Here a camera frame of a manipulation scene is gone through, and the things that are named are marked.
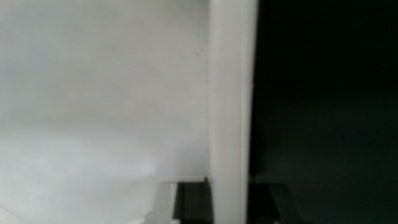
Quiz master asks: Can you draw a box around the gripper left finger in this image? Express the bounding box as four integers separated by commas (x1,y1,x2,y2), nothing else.
173,182,212,224

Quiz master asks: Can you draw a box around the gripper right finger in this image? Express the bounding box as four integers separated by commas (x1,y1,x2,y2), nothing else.
251,183,301,224

